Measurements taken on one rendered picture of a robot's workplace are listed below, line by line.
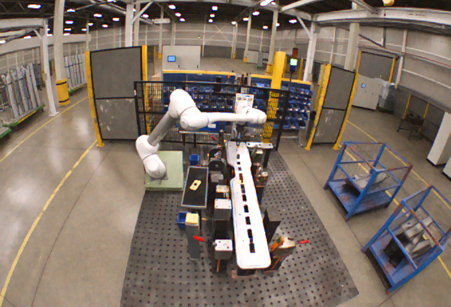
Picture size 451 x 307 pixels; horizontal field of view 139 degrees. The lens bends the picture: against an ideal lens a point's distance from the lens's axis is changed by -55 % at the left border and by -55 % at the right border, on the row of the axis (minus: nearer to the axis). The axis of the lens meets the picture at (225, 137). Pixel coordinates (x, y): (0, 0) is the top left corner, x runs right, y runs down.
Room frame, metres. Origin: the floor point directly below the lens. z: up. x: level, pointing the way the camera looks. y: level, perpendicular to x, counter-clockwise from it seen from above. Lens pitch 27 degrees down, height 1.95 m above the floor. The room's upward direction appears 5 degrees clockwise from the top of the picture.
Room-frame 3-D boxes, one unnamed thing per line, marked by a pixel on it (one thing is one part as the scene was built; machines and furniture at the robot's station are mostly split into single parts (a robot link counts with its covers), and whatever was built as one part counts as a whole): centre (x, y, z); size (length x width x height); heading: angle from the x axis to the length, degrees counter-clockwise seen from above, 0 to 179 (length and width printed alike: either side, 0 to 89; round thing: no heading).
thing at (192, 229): (0.59, 0.13, 0.92); 0.08 x 0.08 x 0.44; 5
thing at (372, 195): (1.91, -2.44, 0.47); 1.20 x 0.80 x 0.95; 98
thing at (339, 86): (3.68, -2.40, 1.00); 1.04 x 0.14 x 2.00; 99
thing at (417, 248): (0.62, -2.60, 0.47); 1.20 x 0.80 x 0.95; 100
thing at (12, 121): (3.59, 7.67, 0.88); 1.91 x 1.01 x 1.76; 11
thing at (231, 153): (1.09, -0.17, 1.00); 1.38 x 0.22 x 0.02; 5
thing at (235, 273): (0.48, -0.21, 0.84); 0.18 x 0.06 x 0.29; 95
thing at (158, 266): (1.32, -0.07, 0.68); 2.56 x 1.61 x 0.04; 9
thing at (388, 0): (1.91, -1.84, 2.86); 0.18 x 0.10 x 0.87; 9
